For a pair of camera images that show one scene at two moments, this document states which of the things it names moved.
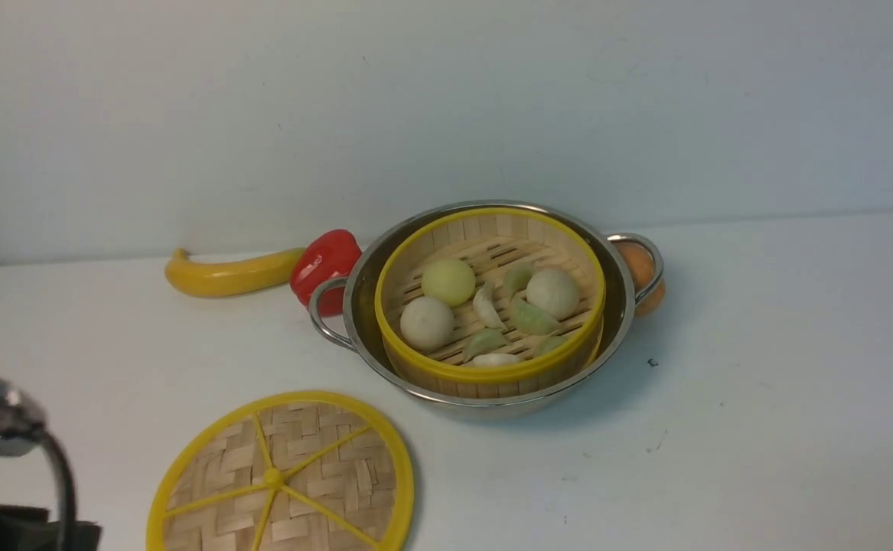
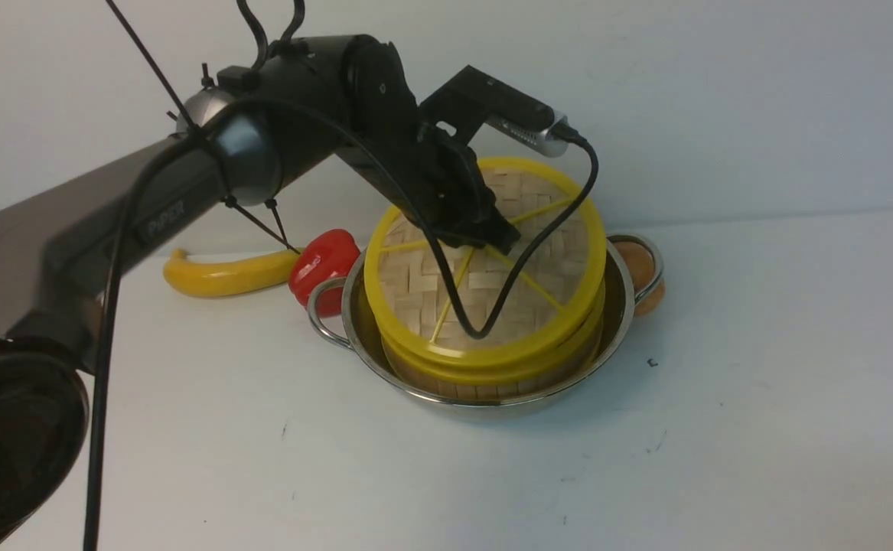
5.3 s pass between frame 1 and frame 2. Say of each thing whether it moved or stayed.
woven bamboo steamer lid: moved
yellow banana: stayed
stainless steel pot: stayed
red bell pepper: stayed
